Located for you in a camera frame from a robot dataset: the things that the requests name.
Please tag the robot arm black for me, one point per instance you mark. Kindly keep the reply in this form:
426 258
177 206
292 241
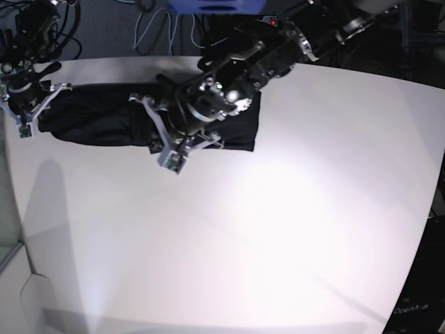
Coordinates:
29 54
233 73

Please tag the black OpenArm equipment case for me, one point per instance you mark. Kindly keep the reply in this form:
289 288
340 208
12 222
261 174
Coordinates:
420 307

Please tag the blue box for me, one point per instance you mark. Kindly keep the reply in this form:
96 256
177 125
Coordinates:
217 7

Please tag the black long-sleeve T-shirt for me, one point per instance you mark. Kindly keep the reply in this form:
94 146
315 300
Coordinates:
102 115

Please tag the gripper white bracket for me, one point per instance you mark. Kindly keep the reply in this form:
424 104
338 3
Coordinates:
26 99
178 138

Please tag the white power strip red switch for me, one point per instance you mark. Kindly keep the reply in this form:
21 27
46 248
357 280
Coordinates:
271 20

